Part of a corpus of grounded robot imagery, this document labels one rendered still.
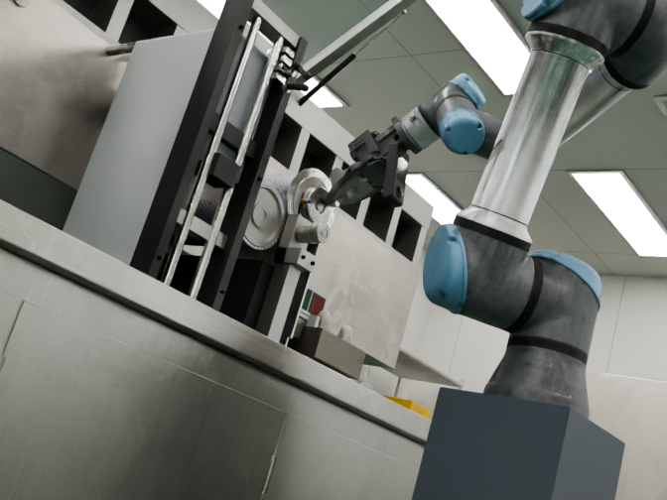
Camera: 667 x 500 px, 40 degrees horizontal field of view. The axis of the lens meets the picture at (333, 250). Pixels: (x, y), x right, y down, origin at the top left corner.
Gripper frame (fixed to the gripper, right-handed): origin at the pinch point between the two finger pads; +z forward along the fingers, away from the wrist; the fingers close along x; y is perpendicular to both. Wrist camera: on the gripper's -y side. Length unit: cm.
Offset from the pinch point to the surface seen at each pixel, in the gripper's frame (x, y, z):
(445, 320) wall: -447, 247, 126
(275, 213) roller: 9.9, -2.2, 8.1
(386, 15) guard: -16, 54, -25
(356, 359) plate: -21.7, -19.1, 17.2
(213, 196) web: 20.1, 1.0, 14.0
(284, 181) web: 7.4, 6.0, 5.1
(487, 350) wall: -448, 206, 107
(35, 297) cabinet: 69, -48, 12
